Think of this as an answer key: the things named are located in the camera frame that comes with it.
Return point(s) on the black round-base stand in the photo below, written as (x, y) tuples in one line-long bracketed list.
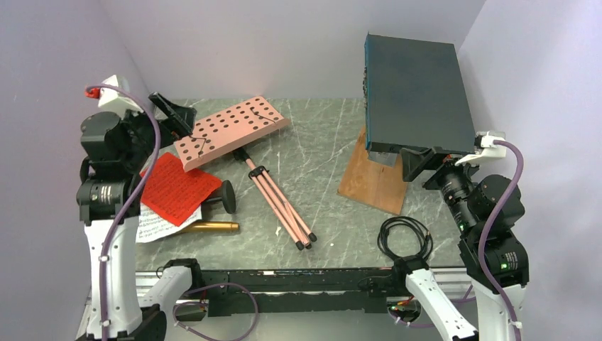
[(225, 195)]

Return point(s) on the red sheet music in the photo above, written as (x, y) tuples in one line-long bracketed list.
[(175, 194)]

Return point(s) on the gold metal tube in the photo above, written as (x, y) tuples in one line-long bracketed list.
[(202, 226)]

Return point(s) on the dark teal amplifier box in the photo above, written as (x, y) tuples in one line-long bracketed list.
[(415, 96)]

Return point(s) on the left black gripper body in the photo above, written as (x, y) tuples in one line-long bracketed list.
[(176, 127)]

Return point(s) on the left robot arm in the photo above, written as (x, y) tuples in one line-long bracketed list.
[(121, 152)]

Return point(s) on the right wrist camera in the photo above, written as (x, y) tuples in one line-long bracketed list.
[(486, 146)]

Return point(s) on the wooden board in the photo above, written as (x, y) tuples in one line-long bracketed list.
[(372, 183)]

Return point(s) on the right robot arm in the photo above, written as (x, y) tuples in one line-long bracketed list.
[(496, 262)]

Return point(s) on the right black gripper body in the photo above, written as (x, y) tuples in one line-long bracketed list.
[(434, 157)]

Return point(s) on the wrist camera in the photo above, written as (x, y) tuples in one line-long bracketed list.
[(109, 100), (486, 146)]

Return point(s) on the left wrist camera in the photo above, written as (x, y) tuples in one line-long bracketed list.
[(109, 100)]

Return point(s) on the pink music stand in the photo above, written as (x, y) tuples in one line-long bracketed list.
[(229, 131)]

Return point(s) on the white sheet music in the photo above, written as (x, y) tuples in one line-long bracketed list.
[(153, 227)]

